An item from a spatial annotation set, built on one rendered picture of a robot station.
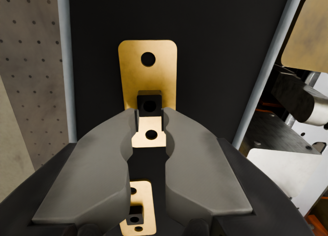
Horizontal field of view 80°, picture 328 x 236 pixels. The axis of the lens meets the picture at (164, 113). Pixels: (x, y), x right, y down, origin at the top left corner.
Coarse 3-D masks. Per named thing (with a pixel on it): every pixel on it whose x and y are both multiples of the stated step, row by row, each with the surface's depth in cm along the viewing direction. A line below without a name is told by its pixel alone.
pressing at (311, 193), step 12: (312, 72) 31; (312, 84) 32; (324, 84) 32; (288, 120) 35; (300, 132) 37; (312, 132) 37; (324, 132) 37; (324, 156) 40; (324, 168) 41; (312, 180) 43; (324, 180) 43; (300, 192) 45; (312, 192) 45; (324, 192) 46; (300, 204) 47; (312, 204) 47
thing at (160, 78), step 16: (128, 48) 13; (144, 48) 13; (160, 48) 13; (176, 48) 13; (128, 64) 13; (160, 64) 13; (176, 64) 13; (128, 80) 14; (144, 80) 14; (160, 80) 14; (128, 96) 14; (144, 96) 13; (160, 96) 13; (144, 112) 14; (160, 112) 14; (144, 128) 16; (160, 128) 16; (144, 144) 16; (160, 144) 16
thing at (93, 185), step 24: (120, 120) 11; (96, 144) 9; (120, 144) 9; (72, 168) 8; (96, 168) 8; (120, 168) 8; (48, 192) 7; (72, 192) 7; (96, 192) 7; (120, 192) 7; (48, 216) 6; (72, 216) 6; (96, 216) 6; (120, 216) 7
